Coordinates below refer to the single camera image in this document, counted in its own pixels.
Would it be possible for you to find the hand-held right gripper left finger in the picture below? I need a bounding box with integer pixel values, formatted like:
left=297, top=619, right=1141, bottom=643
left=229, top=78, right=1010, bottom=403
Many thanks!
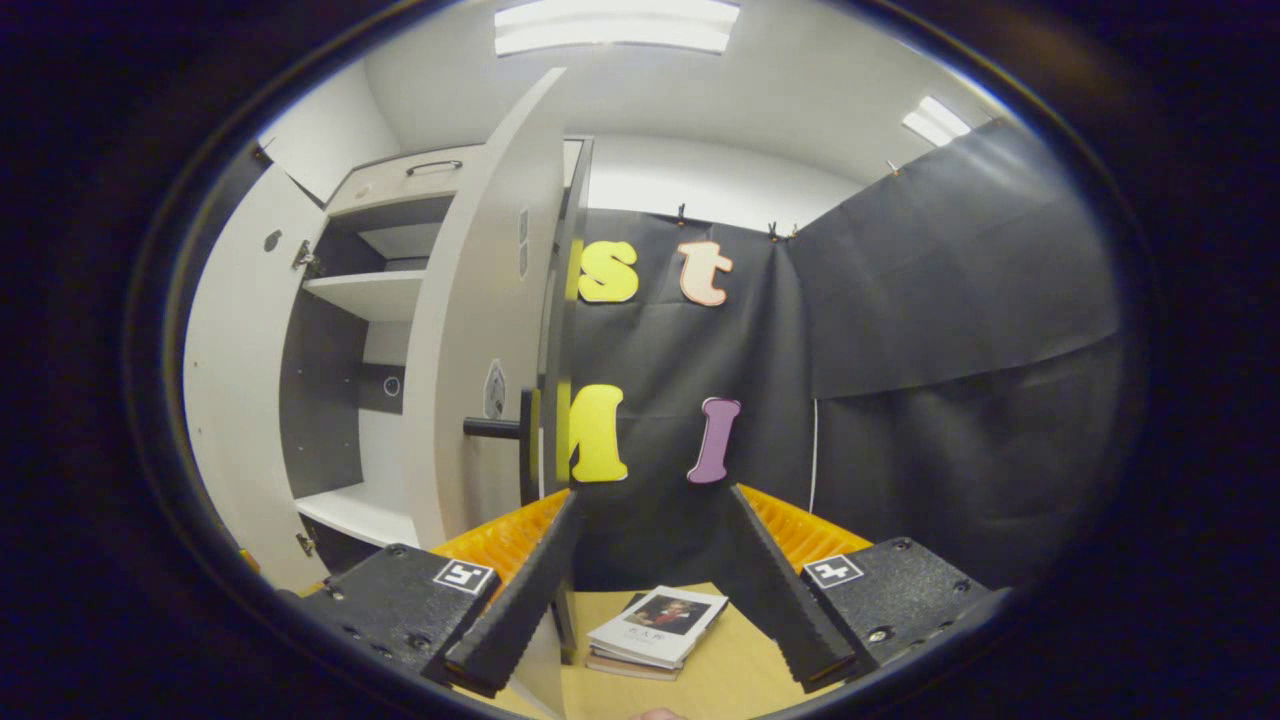
left=298, top=487, right=586, bottom=699

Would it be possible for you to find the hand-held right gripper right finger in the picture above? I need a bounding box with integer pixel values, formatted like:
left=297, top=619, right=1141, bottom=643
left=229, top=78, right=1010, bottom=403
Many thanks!
left=728, top=483, right=993, bottom=695

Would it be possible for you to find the white cabinet door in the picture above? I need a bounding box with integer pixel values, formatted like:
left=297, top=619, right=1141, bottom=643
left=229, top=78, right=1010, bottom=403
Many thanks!
left=403, top=67, right=573, bottom=720
left=183, top=160, right=331, bottom=593

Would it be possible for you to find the white cabinet shelf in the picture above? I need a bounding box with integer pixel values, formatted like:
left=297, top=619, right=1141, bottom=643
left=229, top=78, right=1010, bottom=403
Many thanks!
left=295, top=483, right=421, bottom=549
left=302, top=268, right=429, bottom=323

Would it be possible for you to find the white and grey cabinet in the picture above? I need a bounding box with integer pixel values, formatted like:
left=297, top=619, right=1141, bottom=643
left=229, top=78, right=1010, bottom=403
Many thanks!
left=278, top=135, right=598, bottom=576

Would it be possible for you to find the white cabinet drawer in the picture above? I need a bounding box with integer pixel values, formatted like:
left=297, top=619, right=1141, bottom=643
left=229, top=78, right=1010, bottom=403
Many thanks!
left=325, top=143, right=491, bottom=216

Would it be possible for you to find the white portrait book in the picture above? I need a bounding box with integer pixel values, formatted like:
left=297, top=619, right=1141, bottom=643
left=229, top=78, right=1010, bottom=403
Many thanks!
left=587, top=585, right=729, bottom=669

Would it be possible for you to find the brown book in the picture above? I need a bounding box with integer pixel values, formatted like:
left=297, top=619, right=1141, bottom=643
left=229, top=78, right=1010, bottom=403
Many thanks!
left=584, top=652, right=683, bottom=682

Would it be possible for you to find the black backdrop cloth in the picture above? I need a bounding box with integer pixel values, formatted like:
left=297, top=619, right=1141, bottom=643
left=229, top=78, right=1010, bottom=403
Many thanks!
left=245, top=118, right=1126, bottom=593

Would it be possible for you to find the rectangular ceiling light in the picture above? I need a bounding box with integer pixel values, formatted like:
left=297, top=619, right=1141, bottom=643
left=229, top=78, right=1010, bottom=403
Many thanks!
left=900, top=95, right=973, bottom=148
left=493, top=0, right=741, bottom=56

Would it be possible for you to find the black door handle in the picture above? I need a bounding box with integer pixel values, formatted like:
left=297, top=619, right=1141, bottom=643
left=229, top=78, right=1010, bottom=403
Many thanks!
left=463, top=388, right=543, bottom=508

